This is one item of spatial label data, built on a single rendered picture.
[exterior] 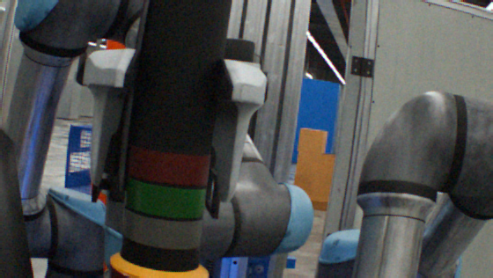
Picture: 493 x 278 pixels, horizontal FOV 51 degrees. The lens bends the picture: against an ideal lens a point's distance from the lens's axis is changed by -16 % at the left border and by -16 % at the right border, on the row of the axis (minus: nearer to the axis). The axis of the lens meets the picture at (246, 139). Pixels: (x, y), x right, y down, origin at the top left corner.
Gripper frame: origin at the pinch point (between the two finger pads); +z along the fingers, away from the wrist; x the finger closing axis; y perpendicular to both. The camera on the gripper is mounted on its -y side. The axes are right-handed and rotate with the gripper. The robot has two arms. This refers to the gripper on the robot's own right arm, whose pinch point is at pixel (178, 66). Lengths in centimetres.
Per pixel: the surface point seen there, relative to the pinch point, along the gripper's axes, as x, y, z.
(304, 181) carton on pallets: -263, 100, -891
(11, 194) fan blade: 9.0, 7.9, -10.8
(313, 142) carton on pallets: -268, 38, -884
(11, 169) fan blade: 9.6, 6.7, -12.9
